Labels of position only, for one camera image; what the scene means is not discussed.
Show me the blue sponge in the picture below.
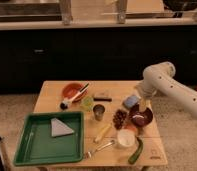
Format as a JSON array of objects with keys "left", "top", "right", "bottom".
[{"left": 123, "top": 95, "right": 139, "bottom": 109}]

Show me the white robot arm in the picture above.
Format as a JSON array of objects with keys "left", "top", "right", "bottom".
[{"left": 136, "top": 62, "right": 197, "bottom": 119}]

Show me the white cup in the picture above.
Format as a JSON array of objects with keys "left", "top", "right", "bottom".
[{"left": 116, "top": 129, "right": 135, "bottom": 148}]

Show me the small metal cup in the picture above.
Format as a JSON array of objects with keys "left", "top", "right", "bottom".
[{"left": 93, "top": 104, "right": 105, "bottom": 121}]

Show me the green plastic cup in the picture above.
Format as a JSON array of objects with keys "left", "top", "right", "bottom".
[{"left": 81, "top": 96, "right": 93, "bottom": 112}]

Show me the dark purple bowl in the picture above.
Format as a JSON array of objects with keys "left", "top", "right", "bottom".
[{"left": 129, "top": 105, "right": 153, "bottom": 127}]

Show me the bunch of dark grapes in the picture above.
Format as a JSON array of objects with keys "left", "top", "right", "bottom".
[{"left": 113, "top": 110, "right": 127, "bottom": 130}]

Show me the orange carrot piece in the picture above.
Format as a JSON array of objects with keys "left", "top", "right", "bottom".
[{"left": 125, "top": 125, "right": 138, "bottom": 132}]

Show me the green cucumber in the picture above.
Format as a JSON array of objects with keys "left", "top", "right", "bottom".
[{"left": 128, "top": 138, "right": 143, "bottom": 164}]

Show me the black and tan eraser block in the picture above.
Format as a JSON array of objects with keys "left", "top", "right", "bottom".
[{"left": 93, "top": 92, "right": 112, "bottom": 102}]

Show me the wooden table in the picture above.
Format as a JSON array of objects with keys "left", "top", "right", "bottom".
[{"left": 33, "top": 80, "right": 168, "bottom": 171}]

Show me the orange bowl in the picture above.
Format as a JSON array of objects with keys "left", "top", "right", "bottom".
[{"left": 62, "top": 82, "right": 84, "bottom": 98}]

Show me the grey folded cloth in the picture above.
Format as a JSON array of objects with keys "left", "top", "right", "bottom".
[{"left": 51, "top": 118, "right": 74, "bottom": 137}]

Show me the green plastic tray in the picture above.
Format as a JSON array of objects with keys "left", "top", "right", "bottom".
[{"left": 14, "top": 111, "right": 84, "bottom": 166}]

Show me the black cabinet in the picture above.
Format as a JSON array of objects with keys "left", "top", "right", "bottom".
[{"left": 0, "top": 26, "right": 197, "bottom": 94}]

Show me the white handled dish brush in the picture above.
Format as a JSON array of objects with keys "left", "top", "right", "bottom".
[{"left": 60, "top": 84, "right": 89, "bottom": 110}]

